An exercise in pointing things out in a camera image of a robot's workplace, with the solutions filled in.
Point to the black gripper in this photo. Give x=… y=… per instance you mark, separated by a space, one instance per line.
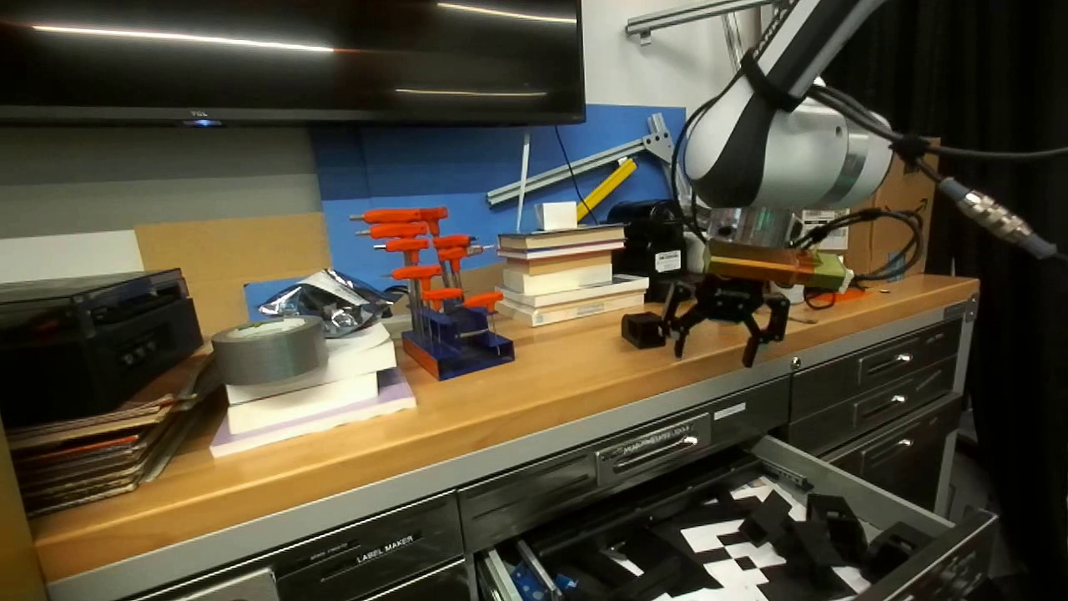
x=725 y=301

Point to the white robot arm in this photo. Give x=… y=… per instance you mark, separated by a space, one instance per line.
x=768 y=138

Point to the grey drawer cabinet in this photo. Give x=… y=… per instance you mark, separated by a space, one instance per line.
x=395 y=508

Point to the open grey metal drawer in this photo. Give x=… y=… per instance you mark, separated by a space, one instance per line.
x=625 y=546

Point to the black label printer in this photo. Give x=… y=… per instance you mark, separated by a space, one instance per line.
x=651 y=239

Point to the stack of books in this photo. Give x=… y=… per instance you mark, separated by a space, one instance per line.
x=566 y=275

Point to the cardboard box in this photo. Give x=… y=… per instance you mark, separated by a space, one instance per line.
x=897 y=241

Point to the black and white marker board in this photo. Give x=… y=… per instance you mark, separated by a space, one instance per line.
x=768 y=541

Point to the white foam block stack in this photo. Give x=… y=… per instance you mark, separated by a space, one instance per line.
x=358 y=382

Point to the crumpled foil bag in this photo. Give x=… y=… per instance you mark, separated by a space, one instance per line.
x=341 y=301

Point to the black electronic device box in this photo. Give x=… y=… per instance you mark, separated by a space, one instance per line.
x=85 y=345

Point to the stack of flat boards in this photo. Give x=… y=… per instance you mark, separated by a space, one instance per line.
x=87 y=459

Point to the wrist camera wooden mount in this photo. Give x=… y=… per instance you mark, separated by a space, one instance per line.
x=781 y=264

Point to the aluminium rail on wall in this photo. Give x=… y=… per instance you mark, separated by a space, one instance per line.
x=651 y=141

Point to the orange handled hex key set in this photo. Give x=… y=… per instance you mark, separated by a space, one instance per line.
x=449 y=324

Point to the grey duct tape roll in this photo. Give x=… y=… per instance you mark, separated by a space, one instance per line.
x=272 y=353

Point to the wall mounted black monitor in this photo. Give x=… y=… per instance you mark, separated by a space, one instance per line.
x=292 y=61

